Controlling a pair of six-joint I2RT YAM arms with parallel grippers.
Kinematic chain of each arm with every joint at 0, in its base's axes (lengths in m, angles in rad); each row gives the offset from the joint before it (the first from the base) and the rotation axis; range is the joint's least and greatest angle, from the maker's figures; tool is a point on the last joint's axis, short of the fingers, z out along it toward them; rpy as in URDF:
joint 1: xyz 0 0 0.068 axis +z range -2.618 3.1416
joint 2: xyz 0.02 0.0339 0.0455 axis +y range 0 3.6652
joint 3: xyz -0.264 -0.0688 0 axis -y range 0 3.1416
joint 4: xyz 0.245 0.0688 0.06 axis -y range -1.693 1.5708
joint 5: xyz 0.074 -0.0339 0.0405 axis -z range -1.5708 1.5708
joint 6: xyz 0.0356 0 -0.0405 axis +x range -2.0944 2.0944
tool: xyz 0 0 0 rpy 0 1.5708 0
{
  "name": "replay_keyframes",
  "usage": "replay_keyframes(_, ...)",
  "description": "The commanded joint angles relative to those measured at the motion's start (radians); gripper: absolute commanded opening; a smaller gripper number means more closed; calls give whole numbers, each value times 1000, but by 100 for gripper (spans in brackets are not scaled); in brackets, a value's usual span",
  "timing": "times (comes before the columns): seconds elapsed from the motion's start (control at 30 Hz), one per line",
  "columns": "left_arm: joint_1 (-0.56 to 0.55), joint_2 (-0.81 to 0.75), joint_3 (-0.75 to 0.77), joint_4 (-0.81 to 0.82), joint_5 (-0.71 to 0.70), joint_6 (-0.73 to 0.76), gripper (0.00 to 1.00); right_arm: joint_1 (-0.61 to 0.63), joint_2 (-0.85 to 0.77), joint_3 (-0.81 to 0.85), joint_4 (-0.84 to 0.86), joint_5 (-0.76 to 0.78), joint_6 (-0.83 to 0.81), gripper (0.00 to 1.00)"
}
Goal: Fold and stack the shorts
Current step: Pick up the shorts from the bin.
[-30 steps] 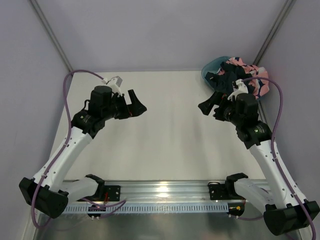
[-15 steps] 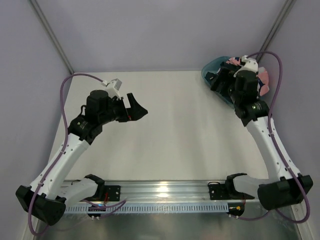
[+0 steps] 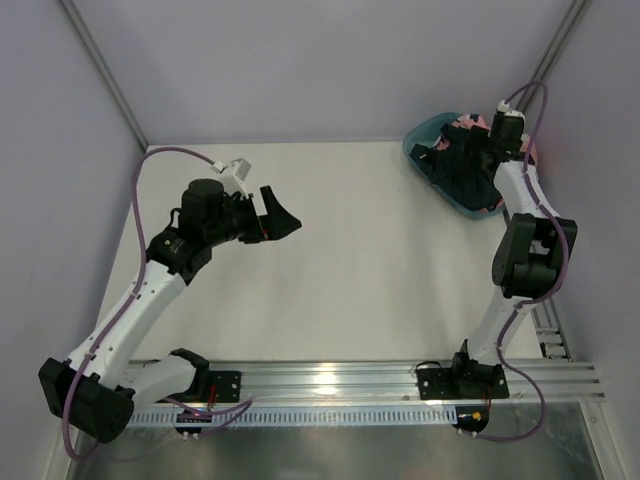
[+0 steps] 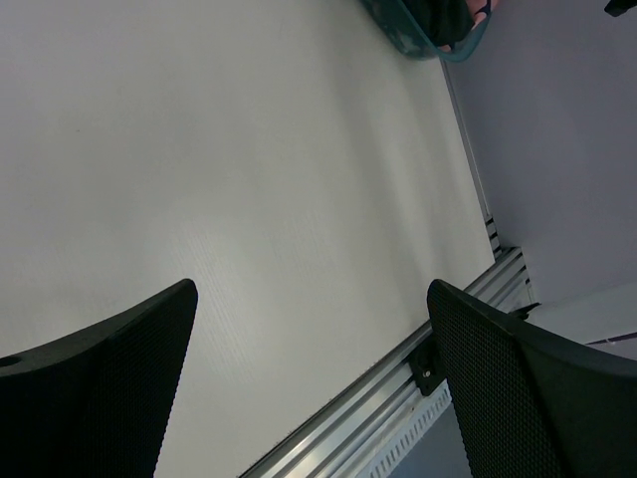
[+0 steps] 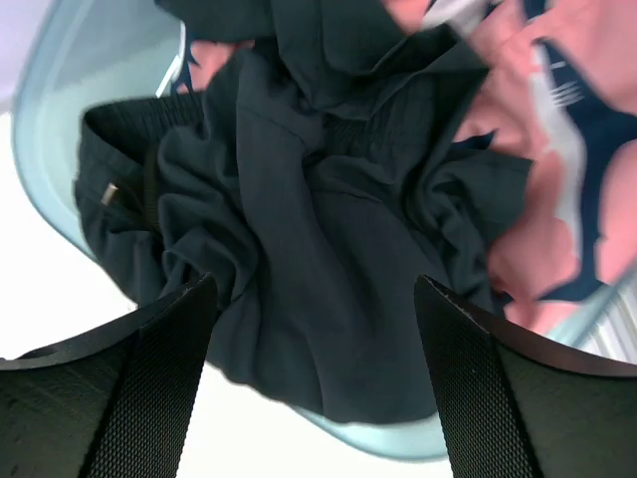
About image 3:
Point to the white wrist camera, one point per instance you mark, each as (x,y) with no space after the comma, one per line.
(504,109)
(233,176)

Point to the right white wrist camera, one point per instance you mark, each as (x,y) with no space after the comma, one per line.
(504,109)

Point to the pink patterned shorts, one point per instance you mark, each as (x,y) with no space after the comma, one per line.
(466,122)

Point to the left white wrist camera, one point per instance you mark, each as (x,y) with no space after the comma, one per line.
(233,176)

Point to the teal plastic basin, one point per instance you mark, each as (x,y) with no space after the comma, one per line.
(412,145)

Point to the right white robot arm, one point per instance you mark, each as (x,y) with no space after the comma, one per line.
(530,263)

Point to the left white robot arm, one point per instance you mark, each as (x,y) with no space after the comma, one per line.
(88,390)

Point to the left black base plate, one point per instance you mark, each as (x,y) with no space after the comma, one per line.
(220,387)

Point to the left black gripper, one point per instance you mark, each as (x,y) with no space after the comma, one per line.
(255,220)

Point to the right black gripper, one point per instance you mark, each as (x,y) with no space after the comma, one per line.
(470,156)

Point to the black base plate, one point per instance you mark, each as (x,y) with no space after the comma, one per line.
(220,387)
(435,382)

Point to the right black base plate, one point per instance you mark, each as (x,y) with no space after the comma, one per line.
(435,382)

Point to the navy blue shorts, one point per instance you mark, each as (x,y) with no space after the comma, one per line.
(460,170)

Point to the slotted cable duct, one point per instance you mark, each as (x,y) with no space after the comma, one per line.
(327,416)

